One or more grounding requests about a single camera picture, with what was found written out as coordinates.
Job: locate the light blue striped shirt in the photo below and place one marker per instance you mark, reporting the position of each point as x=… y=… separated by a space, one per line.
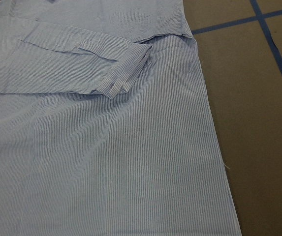
x=105 y=124

